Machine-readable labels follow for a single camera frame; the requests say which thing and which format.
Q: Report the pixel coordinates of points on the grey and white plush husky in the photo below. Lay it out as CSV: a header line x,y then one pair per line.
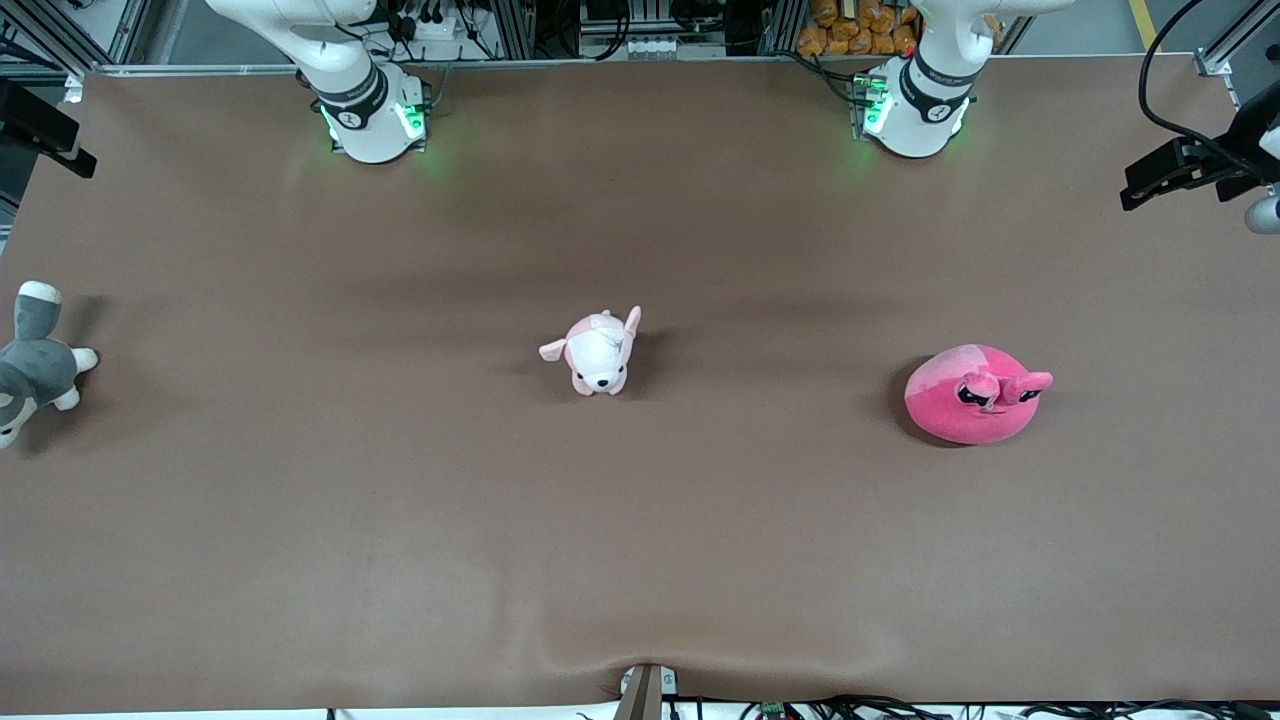
x,y
35,365

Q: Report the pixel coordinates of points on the brown table cloth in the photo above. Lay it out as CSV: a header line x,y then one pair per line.
x,y
640,550

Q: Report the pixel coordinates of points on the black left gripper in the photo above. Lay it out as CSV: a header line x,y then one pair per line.
x,y
1232,163

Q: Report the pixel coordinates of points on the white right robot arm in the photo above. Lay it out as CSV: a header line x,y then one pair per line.
x,y
365,110

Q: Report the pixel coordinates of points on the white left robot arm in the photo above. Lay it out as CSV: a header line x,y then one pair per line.
x,y
915,115

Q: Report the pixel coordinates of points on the pink and white plush dog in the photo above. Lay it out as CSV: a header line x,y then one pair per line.
x,y
598,355

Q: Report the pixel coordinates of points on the round hot pink plush toy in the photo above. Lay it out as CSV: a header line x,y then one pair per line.
x,y
945,400

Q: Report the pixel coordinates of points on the white power strip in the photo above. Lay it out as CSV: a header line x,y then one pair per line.
x,y
428,27

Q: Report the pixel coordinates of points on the aluminium profile frame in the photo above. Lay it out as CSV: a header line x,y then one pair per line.
x,y
110,30

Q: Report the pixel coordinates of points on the pile of orange packets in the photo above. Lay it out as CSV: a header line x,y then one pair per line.
x,y
855,30

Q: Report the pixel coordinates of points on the metal table edge bracket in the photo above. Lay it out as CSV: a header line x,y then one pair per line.
x,y
642,695

